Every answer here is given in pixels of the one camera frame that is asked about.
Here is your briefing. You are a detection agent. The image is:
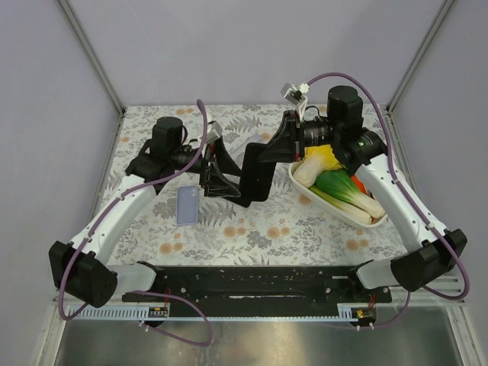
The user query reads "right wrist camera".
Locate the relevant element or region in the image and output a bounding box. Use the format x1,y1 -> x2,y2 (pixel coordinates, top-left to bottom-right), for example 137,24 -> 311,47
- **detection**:
281,83 -> 310,120

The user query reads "black phone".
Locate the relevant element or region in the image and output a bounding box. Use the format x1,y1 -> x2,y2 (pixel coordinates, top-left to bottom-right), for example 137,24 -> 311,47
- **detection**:
239,143 -> 276,207

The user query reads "floral tablecloth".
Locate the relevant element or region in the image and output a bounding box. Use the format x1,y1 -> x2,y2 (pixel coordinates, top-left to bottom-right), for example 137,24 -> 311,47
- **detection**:
102,104 -> 406,265

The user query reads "yellow toy vegetable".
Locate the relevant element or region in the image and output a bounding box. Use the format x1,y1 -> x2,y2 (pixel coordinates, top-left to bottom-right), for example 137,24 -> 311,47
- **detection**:
306,145 -> 343,171

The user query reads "clear acrylic block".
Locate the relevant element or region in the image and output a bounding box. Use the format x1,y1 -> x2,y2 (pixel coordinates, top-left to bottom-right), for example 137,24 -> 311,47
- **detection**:
231,133 -> 265,164

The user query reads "lilac phone case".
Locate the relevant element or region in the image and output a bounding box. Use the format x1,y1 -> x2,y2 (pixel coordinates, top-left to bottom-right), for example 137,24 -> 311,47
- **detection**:
176,186 -> 199,226

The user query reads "white toy cabbage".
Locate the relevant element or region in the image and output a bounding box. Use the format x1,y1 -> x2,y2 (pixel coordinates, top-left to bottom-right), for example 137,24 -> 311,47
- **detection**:
293,156 -> 336,188

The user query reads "toy bok choy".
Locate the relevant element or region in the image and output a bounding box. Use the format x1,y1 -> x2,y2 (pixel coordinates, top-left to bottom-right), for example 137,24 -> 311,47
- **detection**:
309,170 -> 385,218

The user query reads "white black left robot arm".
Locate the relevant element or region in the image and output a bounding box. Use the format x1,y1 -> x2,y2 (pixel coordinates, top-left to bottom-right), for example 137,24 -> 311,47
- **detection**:
49,117 -> 241,308

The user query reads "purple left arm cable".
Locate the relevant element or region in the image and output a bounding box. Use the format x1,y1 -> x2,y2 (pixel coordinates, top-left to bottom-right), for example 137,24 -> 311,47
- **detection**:
57,98 -> 213,347

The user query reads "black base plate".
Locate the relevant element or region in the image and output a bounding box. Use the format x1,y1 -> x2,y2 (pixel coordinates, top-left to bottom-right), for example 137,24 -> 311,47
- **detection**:
122,265 -> 392,319

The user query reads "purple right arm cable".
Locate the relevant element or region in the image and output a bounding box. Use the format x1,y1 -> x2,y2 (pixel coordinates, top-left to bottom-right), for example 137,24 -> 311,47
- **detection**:
307,72 -> 470,332

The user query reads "white oval basket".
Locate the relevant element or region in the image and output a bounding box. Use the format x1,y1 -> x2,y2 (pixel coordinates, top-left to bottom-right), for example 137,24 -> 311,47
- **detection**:
287,162 -> 388,229

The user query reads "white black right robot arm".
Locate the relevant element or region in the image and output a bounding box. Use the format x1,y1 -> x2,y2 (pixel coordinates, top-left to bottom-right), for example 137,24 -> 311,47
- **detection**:
258,83 -> 467,292

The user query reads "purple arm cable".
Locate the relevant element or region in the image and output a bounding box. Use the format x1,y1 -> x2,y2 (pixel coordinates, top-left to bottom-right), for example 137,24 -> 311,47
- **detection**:
307,72 -> 470,332
57,98 -> 213,347

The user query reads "orange toy carrot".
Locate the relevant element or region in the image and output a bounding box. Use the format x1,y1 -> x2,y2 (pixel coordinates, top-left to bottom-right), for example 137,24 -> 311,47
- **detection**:
350,175 -> 368,195

